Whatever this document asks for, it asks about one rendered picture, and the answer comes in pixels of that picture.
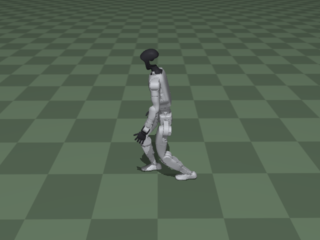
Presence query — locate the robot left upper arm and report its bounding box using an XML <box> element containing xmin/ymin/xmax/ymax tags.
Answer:
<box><xmin>149</xmin><ymin>78</ymin><xmax>161</xmax><ymax>114</ymax></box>

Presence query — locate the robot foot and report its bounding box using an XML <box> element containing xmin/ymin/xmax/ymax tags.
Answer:
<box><xmin>141</xmin><ymin>162</ymin><xmax>162</xmax><ymax>171</ymax></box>
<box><xmin>175</xmin><ymin>171</ymin><xmax>197</xmax><ymax>180</ymax></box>

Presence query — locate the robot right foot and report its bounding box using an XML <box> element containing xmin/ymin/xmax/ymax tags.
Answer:
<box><xmin>141</xmin><ymin>162</ymin><xmax>162</xmax><ymax>171</ymax></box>

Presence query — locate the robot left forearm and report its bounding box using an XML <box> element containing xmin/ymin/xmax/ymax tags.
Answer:
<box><xmin>142</xmin><ymin>107</ymin><xmax>157</xmax><ymax>133</ymax></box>

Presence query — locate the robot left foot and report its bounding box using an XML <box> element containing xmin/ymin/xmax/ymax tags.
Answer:
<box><xmin>175</xmin><ymin>171</ymin><xmax>197</xmax><ymax>180</ymax></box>

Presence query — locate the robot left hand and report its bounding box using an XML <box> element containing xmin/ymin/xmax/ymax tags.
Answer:
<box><xmin>134</xmin><ymin>126</ymin><xmax>150</xmax><ymax>144</ymax></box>

